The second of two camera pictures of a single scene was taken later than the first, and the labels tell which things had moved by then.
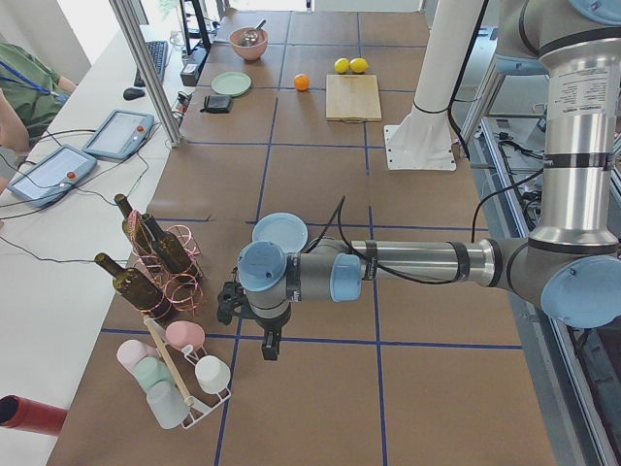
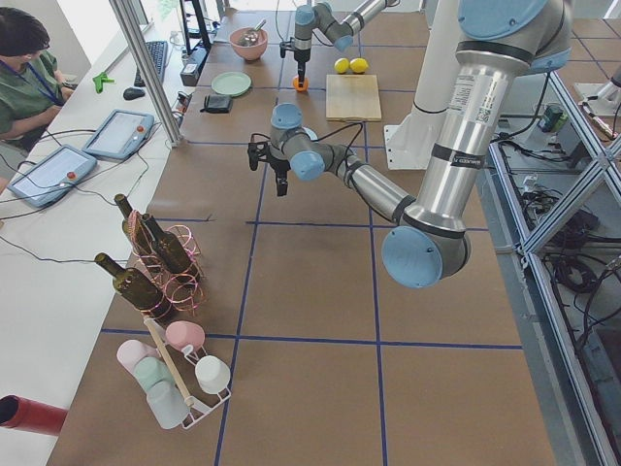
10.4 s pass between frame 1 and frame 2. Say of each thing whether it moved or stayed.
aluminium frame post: stayed
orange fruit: stayed
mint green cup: stayed
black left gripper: moved
